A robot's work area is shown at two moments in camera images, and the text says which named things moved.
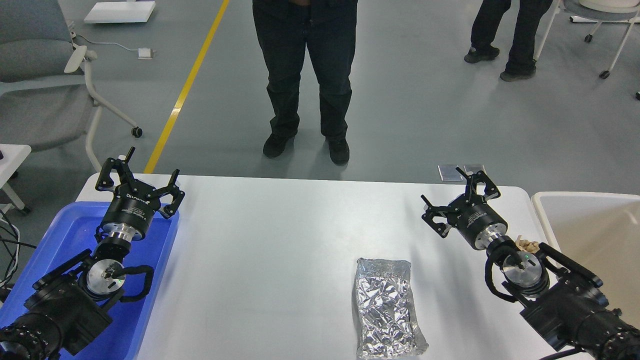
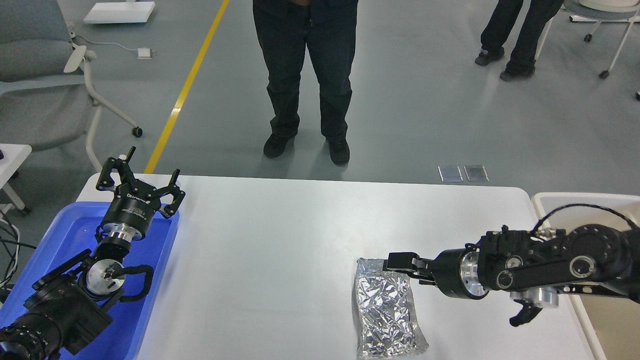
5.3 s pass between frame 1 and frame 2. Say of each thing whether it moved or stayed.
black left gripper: stayed
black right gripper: moved
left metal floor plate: stayed
